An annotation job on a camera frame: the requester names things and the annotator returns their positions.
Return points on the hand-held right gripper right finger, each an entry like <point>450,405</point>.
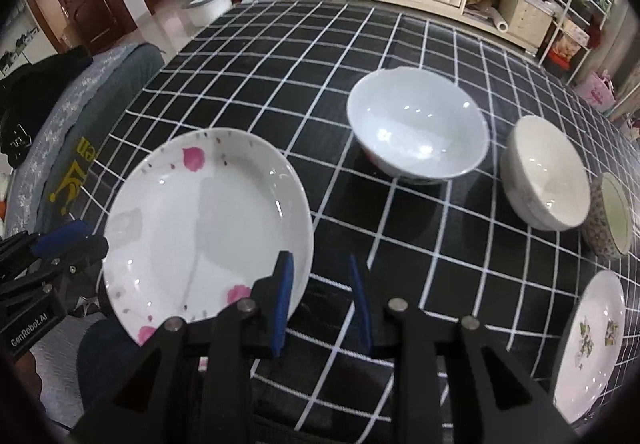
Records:
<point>361,309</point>

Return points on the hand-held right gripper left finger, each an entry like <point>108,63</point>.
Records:
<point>281,304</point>

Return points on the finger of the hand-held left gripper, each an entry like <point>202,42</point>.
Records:
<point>65,236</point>
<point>87,251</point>

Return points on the white plate with pink flowers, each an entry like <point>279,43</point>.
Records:
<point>200,224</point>

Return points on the large white bowl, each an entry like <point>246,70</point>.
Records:
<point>415,123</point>

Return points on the cream bowl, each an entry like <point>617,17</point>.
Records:
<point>545,173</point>

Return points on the white plate with green flowers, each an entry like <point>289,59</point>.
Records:
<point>595,364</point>

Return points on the patterned bowl with pale inside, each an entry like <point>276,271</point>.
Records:
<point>617,214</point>

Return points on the person's leg in blue trousers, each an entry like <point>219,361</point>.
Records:
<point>100,364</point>

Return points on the black garment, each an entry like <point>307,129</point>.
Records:
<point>35,93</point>

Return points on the black white checked tablecloth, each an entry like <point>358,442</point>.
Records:
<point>300,123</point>

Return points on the white basin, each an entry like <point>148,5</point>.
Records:
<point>205,8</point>

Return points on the pink bag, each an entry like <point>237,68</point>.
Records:
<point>595,91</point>

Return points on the white paper roll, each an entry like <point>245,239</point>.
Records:
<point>498,19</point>

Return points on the printed food bag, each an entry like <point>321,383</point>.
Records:
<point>569,43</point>

